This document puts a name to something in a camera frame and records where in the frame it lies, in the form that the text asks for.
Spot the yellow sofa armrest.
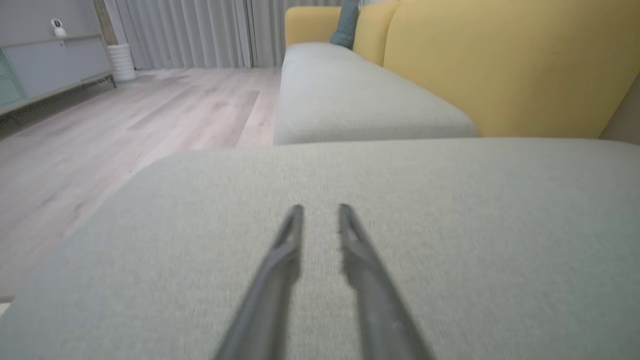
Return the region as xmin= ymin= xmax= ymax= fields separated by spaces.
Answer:
xmin=284 ymin=5 xmax=344 ymax=49

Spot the teal throw pillow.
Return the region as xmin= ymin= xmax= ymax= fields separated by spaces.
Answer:
xmin=329 ymin=0 xmax=361 ymax=50

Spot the grey mint low cabinet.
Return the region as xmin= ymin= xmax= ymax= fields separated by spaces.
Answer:
xmin=0 ymin=34 xmax=117 ymax=117

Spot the yellow sofa back cushion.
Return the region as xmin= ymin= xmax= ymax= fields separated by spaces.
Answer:
xmin=382 ymin=0 xmax=640 ymax=140
xmin=352 ymin=0 xmax=401 ymax=67

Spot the grey pleated curtain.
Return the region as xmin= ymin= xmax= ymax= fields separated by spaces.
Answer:
xmin=107 ymin=0 xmax=351 ymax=70

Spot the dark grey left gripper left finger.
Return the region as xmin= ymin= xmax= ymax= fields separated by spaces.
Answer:
xmin=215 ymin=204 xmax=305 ymax=360

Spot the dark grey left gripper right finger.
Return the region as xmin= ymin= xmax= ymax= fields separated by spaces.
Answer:
xmin=337 ymin=203 xmax=434 ymax=360

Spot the white ribbed round basket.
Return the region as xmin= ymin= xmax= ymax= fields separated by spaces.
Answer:
xmin=107 ymin=43 xmax=137 ymax=82

